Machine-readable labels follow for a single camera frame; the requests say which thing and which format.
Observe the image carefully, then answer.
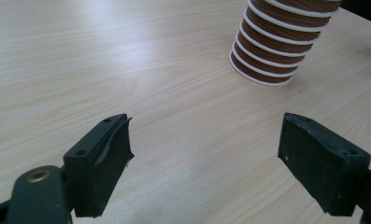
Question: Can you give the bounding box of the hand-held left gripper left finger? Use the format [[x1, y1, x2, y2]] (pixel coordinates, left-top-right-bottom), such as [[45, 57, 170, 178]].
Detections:
[[62, 113, 135, 218]]

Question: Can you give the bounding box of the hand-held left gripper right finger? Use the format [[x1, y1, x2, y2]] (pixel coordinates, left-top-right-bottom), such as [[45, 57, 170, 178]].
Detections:
[[277, 112, 371, 217]]

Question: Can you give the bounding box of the stack of brown paper cups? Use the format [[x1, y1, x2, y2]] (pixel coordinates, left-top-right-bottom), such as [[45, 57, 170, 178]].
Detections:
[[228, 0, 343, 87]]

